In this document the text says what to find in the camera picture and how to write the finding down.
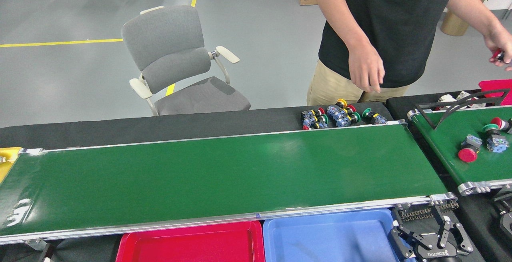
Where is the short green conveyor belt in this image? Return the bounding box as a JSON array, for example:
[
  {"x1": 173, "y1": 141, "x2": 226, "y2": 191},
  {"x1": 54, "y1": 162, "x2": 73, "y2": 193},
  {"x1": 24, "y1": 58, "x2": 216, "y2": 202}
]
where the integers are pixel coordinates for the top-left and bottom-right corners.
[{"x1": 407, "y1": 104, "x2": 512, "y2": 196}]

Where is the blue plastic tray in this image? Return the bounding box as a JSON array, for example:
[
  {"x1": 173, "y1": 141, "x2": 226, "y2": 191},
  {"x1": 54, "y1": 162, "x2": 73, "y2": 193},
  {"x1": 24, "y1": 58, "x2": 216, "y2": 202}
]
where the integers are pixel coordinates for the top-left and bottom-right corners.
[{"x1": 263, "y1": 208, "x2": 416, "y2": 262}]

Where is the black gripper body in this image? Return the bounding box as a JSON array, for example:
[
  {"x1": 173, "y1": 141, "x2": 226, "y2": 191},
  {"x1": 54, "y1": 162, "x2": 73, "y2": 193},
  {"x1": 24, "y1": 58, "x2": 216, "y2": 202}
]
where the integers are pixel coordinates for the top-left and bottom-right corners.
[{"x1": 414, "y1": 243, "x2": 460, "y2": 262}]

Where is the person's right hand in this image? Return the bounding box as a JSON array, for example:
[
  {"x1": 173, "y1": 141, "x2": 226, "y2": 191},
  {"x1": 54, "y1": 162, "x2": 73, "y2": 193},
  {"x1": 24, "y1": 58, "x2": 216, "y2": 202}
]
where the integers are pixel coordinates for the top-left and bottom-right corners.
[{"x1": 349, "y1": 44, "x2": 385, "y2": 93}]

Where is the yellow mushroom push button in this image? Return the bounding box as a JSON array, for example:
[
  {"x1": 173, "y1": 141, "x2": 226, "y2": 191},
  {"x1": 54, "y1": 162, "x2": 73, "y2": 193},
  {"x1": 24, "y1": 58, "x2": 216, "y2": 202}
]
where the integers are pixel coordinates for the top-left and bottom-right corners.
[{"x1": 327, "y1": 99, "x2": 348, "y2": 114}]

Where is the red plastic bin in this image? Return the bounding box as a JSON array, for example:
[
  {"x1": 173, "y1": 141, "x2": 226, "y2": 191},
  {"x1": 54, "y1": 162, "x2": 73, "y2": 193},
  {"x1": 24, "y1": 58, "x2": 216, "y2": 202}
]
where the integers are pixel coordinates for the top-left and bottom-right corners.
[{"x1": 478, "y1": 79, "x2": 512, "y2": 106}]

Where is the grey office chair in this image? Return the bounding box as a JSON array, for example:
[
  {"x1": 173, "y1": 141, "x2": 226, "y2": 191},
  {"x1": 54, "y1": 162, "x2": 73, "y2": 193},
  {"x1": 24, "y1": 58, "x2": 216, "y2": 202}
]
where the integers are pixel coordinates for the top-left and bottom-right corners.
[{"x1": 121, "y1": 5, "x2": 251, "y2": 116}]

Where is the black drive chain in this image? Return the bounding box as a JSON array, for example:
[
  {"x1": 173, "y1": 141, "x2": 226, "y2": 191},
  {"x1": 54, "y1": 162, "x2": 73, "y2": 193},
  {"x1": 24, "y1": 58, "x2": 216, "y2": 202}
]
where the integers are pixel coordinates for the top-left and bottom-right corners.
[{"x1": 399, "y1": 200, "x2": 460, "y2": 222}]

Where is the black conveyor motor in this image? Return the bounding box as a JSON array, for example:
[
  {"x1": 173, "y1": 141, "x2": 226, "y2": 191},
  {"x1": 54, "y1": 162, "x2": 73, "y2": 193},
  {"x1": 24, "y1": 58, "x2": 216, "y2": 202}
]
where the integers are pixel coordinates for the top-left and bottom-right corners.
[{"x1": 492, "y1": 186, "x2": 512, "y2": 246}]

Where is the long green conveyor belt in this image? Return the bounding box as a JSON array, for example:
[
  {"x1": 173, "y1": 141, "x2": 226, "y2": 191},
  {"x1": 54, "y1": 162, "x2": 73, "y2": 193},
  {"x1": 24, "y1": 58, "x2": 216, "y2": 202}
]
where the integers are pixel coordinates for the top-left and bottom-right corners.
[{"x1": 0, "y1": 120, "x2": 458, "y2": 246}]

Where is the red plastic tray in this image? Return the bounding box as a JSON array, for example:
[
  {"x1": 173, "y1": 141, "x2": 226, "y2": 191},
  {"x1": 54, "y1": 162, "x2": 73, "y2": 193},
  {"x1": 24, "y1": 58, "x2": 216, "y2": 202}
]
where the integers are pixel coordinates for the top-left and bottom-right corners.
[{"x1": 116, "y1": 221, "x2": 265, "y2": 262}]

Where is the potted plant in gold planter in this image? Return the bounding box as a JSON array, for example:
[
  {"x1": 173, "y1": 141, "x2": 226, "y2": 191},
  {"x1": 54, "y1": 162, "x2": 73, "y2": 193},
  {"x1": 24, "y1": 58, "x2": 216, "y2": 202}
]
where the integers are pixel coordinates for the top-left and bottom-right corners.
[{"x1": 440, "y1": 0, "x2": 512, "y2": 37}]

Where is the yellow plastic tray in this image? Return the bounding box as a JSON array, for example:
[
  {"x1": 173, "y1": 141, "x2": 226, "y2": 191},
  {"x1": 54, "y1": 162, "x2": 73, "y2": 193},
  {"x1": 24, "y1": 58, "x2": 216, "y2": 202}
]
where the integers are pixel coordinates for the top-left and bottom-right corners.
[{"x1": 0, "y1": 147, "x2": 23, "y2": 183}]

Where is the person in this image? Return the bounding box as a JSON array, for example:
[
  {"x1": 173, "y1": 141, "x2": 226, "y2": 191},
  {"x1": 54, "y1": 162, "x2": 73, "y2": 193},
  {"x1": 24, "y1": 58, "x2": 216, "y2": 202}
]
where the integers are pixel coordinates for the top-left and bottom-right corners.
[{"x1": 306, "y1": 0, "x2": 512, "y2": 106}]

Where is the person's left hand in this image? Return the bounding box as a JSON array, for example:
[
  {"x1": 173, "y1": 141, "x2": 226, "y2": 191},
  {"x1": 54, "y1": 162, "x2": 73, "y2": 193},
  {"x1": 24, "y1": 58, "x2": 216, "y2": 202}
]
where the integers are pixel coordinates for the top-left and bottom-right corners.
[{"x1": 483, "y1": 25, "x2": 512, "y2": 72}]

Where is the black conveyor guide bracket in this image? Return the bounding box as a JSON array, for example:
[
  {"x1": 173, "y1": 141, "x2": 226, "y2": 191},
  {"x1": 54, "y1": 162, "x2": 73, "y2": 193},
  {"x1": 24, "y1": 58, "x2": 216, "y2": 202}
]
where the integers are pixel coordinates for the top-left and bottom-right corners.
[{"x1": 414, "y1": 89, "x2": 510, "y2": 130}]

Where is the green mushroom push button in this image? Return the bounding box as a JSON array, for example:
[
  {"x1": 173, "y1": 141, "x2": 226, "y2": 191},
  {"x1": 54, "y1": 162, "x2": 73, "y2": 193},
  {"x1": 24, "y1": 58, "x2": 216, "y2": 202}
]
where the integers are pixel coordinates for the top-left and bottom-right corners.
[
  {"x1": 482, "y1": 124, "x2": 510, "y2": 153},
  {"x1": 303, "y1": 114, "x2": 329, "y2": 126},
  {"x1": 336, "y1": 112, "x2": 361, "y2": 128},
  {"x1": 362, "y1": 108, "x2": 388, "y2": 125}
]

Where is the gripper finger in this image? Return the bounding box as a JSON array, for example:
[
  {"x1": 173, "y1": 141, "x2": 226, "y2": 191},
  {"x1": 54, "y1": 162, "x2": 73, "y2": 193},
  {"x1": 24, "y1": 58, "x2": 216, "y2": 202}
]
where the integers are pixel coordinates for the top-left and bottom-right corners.
[
  {"x1": 437, "y1": 218, "x2": 474, "y2": 255},
  {"x1": 389, "y1": 225, "x2": 426, "y2": 262}
]

